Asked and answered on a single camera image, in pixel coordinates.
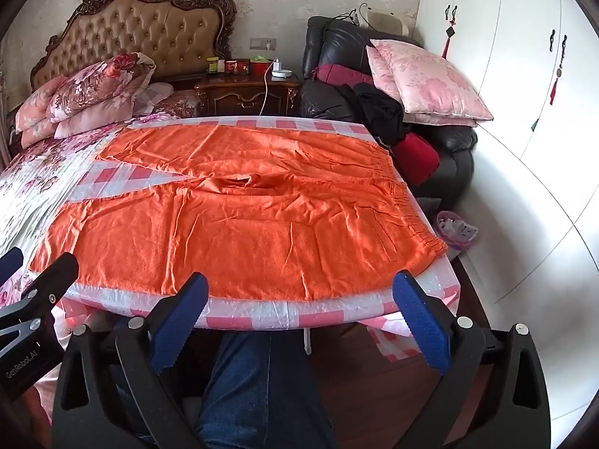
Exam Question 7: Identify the orange pants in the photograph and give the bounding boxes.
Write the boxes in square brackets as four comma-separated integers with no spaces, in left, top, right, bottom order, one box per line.
[29,124,449,302]

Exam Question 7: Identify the pink checked pillow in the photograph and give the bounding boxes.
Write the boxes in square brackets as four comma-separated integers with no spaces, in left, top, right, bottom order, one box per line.
[135,82,175,114]

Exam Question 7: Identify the red hanging coin ornament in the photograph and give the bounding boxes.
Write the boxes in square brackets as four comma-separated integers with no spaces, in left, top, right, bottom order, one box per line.
[549,48,565,106]

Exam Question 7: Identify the red hanging knot ornament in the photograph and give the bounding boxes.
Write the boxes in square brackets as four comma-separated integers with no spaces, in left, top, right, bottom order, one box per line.
[440,15,456,59]

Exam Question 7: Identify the black clothing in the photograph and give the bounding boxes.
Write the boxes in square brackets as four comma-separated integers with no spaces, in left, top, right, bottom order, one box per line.
[339,82,413,147]

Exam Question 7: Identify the white wardrobe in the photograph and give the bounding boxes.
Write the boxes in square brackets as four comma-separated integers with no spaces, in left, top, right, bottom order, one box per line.
[416,0,599,437]

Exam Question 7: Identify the floral bed sheet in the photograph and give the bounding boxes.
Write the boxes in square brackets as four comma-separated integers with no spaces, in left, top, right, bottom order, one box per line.
[0,114,181,267]

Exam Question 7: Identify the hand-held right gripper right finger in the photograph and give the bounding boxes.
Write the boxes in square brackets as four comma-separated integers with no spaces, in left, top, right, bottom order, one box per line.
[392,270,552,449]

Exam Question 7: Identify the flat pink pillow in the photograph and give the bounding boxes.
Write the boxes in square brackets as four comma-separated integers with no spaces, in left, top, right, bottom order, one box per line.
[401,111,479,128]

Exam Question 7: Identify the dark floral pillow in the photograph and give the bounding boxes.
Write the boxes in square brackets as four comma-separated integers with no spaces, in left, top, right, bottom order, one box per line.
[150,89,207,120]

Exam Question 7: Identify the folded pink quilt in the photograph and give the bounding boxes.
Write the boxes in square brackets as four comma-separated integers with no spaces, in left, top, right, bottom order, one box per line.
[14,77,141,149]

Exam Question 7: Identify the tufted carved wooden headboard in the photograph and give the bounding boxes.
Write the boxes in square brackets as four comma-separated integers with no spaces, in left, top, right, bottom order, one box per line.
[30,0,237,93]

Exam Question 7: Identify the large pink floral pillow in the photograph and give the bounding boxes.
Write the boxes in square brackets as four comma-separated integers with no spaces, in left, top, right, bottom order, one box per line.
[366,39,495,122]

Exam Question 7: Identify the carved wooden nightstand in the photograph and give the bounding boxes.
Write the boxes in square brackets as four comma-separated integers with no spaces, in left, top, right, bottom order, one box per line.
[194,72,301,117]

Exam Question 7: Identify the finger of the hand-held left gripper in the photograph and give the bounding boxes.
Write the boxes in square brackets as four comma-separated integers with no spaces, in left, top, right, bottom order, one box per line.
[0,251,80,337]
[0,246,24,287]

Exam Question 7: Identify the white charging cable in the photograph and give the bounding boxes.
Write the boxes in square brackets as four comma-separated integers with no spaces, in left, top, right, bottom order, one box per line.
[259,60,278,116]

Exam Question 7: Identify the person's leg in blue jeans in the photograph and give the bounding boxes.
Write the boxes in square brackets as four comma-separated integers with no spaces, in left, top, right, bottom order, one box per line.
[194,331,338,449]

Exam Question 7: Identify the maroon cushion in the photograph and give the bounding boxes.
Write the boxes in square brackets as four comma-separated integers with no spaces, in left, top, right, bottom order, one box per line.
[312,62,376,88]

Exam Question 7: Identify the pink floor basket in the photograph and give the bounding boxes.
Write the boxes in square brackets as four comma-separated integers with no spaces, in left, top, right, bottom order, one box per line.
[435,210,479,247]

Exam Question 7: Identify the beige headrest cushion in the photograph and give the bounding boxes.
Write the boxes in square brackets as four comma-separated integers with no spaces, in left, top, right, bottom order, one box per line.
[367,12,409,34]

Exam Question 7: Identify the pink white checked tablecloth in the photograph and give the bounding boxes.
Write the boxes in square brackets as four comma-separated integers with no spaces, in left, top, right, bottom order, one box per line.
[56,114,462,363]

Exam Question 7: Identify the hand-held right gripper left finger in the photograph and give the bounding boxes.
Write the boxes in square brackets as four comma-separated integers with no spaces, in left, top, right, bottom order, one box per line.
[51,271,210,449]

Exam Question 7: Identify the folded dark floral quilt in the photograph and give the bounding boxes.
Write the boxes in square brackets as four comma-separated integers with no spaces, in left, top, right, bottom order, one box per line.
[47,52,157,125]

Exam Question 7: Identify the black leather armchair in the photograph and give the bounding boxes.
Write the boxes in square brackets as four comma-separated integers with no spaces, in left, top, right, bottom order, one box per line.
[299,15,479,200]

